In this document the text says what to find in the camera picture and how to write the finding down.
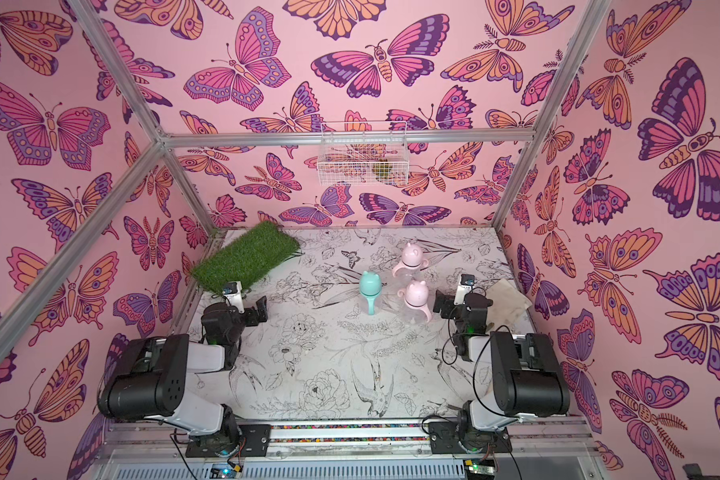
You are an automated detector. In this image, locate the pink bottle handle ring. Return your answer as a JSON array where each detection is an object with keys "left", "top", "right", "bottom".
[{"left": 397, "top": 287, "right": 434, "bottom": 324}]

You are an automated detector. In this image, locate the pink bottle cap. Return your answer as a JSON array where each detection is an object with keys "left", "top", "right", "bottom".
[
  {"left": 400, "top": 242, "right": 429, "bottom": 269},
  {"left": 403, "top": 280, "right": 429, "bottom": 306}
]

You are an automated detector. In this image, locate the teal bottle handle ring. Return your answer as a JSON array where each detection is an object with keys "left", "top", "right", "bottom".
[{"left": 361, "top": 287, "right": 385, "bottom": 316}]

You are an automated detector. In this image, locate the clear baby bottle body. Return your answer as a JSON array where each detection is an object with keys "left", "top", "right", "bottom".
[{"left": 396, "top": 268, "right": 426, "bottom": 288}]

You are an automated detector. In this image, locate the teal bottle cap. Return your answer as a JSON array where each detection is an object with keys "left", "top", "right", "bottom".
[{"left": 359, "top": 271, "right": 382, "bottom": 296}]

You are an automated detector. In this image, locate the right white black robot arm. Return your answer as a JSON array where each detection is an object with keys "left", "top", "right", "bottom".
[{"left": 433, "top": 290, "right": 570, "bottom": 444}]

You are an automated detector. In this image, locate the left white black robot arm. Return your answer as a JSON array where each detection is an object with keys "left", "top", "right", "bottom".
[{"left": 97, "top": 296, "right": 268, "bottom": 444}]

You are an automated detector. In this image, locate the beige work glove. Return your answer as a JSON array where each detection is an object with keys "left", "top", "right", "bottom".
[{"left": 485, "top": 279, "right": 534, "bottom": 334}]

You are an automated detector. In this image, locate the green artificial grass mat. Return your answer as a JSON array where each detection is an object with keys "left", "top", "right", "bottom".
[{"left": 191, "top": 221, "right": 300, "bottom": 295}]

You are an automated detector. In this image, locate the green object in basket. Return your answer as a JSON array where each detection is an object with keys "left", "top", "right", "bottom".
[{"left": 371, "top": 160, "right": 391, "bottom": 183}]

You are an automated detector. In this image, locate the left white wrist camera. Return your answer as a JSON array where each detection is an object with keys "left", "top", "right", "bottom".
[{"left": 222, "top": 281, "right": 245, "bottom": 313}]

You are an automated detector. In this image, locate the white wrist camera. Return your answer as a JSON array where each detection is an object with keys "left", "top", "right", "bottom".
[
  {"left": 454, "top": 274, "right": 475, "bottom": 305},
  {"left": 222, "top": 281, "right": 245, "bottom": 313}
]

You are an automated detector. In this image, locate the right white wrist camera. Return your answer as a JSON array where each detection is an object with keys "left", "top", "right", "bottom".
[{"left": 454, "top": 274, "right": 475, "bottom": 305}]

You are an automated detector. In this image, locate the white wire basket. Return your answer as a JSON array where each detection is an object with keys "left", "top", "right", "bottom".
[{"left": 314, "top": 120, "right": 410, "bottom": 187}]

